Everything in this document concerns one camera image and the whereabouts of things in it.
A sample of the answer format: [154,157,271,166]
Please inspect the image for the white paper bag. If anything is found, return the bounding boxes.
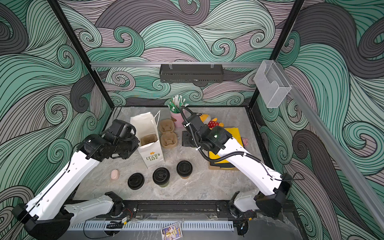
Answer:
[130,111,165,169]

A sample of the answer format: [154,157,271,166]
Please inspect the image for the black cup lid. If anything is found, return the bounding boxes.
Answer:
[177,161,193,177]
[153,167,170,185]

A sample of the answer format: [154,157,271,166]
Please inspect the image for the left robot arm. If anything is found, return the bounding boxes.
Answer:
[12,120,140,240]

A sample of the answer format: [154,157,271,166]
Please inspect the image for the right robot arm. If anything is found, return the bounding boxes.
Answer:
[182,112,293,218]

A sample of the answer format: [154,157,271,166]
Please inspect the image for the yellow napkin stack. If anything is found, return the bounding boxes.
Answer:
[209,128,244,168]

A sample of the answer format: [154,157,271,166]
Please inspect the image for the yellow plush toy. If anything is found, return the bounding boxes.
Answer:
[199,114,224,129]

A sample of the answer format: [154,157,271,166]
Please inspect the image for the pink small object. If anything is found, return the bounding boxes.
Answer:
[111,169,120,180]

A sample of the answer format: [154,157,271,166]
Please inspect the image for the brown cardboard cup carrier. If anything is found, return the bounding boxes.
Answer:
[158,119,178,149]

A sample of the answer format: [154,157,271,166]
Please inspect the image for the stack of black lids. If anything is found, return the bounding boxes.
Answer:
[128,173,145,190]

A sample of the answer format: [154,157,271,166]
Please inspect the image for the wrapped straws bundle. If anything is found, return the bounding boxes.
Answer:
[167,95,189,114]

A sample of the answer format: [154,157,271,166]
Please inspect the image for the colourful card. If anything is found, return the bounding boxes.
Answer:
[161,222,183,240]

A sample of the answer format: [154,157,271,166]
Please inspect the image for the black wall shelf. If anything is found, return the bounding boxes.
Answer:
[159,64,224,84]

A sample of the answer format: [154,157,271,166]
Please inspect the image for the clear acrylic wall holder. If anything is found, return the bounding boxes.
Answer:
[254,60,292,109]

